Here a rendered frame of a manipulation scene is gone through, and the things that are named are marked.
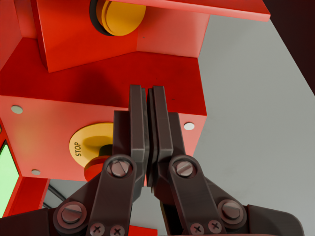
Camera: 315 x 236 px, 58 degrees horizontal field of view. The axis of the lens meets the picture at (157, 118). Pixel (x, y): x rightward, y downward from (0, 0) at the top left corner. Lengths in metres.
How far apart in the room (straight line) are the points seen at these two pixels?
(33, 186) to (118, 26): 1.34
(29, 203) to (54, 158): 1.22
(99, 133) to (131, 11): 0.10
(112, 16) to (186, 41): 0.07
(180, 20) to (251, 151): 1.37
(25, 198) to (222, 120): 0.98
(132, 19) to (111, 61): 0.04
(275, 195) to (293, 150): 0.48
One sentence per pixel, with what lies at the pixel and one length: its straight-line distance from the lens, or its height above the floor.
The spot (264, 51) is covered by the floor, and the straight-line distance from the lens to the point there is 1.17.
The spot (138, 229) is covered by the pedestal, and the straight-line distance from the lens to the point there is 2.31.
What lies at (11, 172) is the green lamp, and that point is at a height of 0.80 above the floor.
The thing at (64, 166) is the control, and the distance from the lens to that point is 0.28.
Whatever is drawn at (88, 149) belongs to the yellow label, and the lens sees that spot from 0.25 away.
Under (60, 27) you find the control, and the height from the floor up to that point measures 0.74.
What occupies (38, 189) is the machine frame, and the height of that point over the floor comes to 0.22.
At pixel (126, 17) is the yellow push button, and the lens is 0.23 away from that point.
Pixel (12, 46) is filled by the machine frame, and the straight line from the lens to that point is 0.72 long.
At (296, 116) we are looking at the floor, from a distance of 1.46.
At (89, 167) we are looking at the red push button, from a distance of 0.22.
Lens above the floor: 0.93
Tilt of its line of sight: 45 degrees down
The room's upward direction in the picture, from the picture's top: 180 degrees counter-clockwise
